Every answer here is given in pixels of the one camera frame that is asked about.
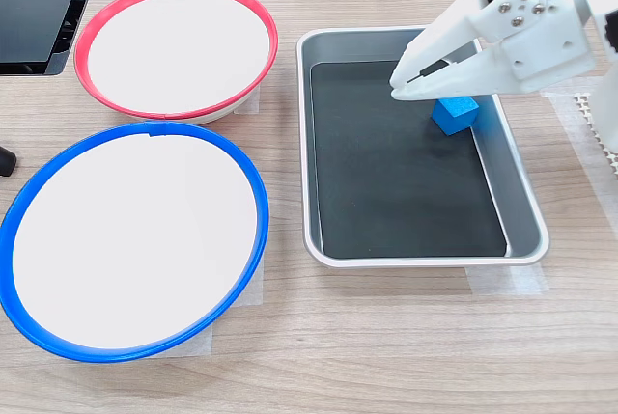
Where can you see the blue cube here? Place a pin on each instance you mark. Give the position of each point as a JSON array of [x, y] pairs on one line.
[[454, 117]]

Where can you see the black tray mat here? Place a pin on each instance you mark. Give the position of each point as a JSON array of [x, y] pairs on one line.
[[396, 182]]

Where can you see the steel tray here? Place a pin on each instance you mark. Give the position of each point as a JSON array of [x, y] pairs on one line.
[[522, 201]]

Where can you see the translucent tape sheet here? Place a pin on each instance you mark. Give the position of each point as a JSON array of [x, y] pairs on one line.
[[253, 102], [507, 281], [248, 288]]

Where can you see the white plate with red rim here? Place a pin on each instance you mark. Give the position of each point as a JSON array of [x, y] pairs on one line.
[[178, 52]]

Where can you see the white plate with blue rim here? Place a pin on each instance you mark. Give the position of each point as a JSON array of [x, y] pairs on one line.
[[130, 240]]

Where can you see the black electronic device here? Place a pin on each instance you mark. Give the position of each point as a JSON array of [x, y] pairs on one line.
[[34, 13]]

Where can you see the small black object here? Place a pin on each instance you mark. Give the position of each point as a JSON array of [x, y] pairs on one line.
[[7, 161]]

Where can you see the translucent sheet under base plate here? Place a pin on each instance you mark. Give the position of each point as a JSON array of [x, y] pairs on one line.
[[560, 110]]

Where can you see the pale perforated base plate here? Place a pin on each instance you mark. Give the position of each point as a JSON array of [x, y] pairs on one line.
[[586, 112]]

